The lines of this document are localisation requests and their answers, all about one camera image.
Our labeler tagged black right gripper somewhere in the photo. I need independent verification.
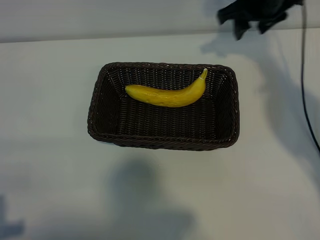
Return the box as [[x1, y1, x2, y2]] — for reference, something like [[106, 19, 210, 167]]
[[217, 0, 305, 41]]

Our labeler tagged yellow banana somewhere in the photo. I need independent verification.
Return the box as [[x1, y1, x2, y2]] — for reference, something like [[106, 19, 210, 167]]
[[124, 67, 209, 108]]

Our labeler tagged dark brown wicker basket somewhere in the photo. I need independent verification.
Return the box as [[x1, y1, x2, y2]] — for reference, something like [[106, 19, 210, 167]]
[[86, 61, 240, 151]]

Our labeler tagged thin black cable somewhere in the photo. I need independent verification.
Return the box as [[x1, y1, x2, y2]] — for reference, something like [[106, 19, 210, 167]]
[[299, 0, 320, 154]]

